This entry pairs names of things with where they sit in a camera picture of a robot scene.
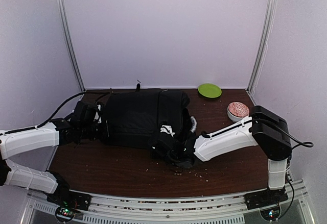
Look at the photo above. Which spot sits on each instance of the front aluminium rail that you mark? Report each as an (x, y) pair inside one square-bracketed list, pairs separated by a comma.
[(229, 208)]

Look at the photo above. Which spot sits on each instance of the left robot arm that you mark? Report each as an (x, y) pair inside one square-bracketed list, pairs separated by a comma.
[(56, 132)]

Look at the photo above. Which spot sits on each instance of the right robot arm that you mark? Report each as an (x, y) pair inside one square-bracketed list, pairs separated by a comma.
[(260, 128)]

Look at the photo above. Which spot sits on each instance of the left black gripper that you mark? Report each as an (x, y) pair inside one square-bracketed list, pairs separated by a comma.
[(106, 132)]

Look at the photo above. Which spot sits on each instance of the left aluminium frame post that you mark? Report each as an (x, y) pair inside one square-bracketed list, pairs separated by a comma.
[(69, 44)]

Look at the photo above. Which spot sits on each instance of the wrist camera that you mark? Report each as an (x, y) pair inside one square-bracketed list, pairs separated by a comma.
[(85, 114), (167, 129)]

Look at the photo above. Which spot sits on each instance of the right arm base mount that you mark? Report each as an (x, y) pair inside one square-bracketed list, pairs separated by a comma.
[(267, 201)]

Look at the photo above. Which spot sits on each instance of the black student backpack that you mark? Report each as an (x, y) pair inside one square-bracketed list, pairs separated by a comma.
[(132, 118)]

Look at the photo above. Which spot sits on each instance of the right aluminium frame post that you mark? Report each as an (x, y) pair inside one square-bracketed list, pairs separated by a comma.
[(263, 47)]

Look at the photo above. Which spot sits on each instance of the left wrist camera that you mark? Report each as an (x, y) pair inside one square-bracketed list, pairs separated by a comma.
[(85, 114)]

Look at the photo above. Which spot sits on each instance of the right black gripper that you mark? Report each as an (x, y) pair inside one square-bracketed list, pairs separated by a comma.
[(155, 153)]

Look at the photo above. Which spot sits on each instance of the red patterned bowl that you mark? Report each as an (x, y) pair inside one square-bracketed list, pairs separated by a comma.
[(237, 111)]

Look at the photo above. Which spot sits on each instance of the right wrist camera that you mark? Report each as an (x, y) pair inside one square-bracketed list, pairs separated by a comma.
[(167, 129)]

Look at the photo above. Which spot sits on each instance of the green plate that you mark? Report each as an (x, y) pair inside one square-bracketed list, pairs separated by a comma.
[(210, 90)]

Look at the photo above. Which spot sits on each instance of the aluminium frame post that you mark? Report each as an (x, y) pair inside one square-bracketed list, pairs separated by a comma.
[(69, 44), (263, 47)]

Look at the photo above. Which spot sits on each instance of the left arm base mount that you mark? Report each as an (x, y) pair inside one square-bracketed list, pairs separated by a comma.
[(66, 198)]

